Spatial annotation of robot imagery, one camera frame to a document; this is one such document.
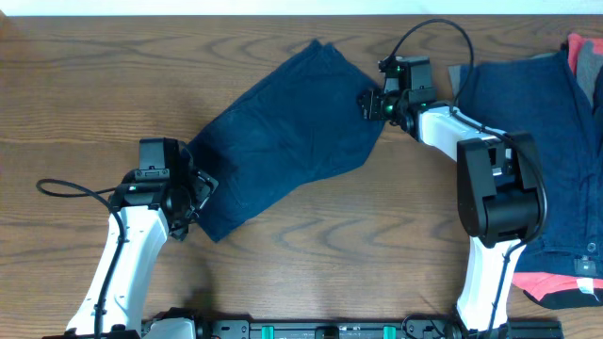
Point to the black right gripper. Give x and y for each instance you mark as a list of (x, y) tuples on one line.
[(371, 109)]

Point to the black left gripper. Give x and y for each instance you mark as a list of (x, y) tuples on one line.
[(199, 189)]

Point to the navy blue trousers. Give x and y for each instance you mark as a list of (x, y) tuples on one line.
[(298, 125)]

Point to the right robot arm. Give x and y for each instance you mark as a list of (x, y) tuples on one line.
[(501, 198)]

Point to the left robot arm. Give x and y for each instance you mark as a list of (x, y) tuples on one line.
[(155, 201)]

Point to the navy blue folded shirt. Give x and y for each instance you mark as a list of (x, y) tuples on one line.
[(570, 150)]

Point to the red garment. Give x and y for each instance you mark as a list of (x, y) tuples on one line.
[(554, 291)]

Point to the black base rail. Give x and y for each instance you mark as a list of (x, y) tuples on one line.
[(325, 329)]

